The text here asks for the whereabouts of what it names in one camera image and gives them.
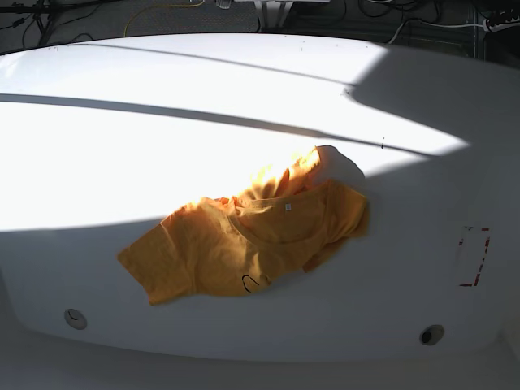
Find right table grommet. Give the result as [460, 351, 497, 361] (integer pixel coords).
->
[419, 324, 444, 346]

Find orange T-shirt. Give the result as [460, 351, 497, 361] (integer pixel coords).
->
[117, 145, 370, 305]

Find left table grommet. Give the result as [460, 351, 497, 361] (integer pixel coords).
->
[64, 309, 88, 330]

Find table grommet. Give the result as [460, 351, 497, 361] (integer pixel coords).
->
[419, 324, 444, 346]
[64, 309, 88, 330]

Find aluminium frame profile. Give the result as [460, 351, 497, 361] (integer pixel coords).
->
[253, 1, 293, 28]

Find yellow cable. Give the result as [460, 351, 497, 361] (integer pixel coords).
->
[123, 0, 206, 37]

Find white power strip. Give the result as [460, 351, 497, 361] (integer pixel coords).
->
[483, 7, 520, 33]

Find red tape rectangle marking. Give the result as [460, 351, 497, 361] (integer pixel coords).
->
[456, 226, 491, 288]

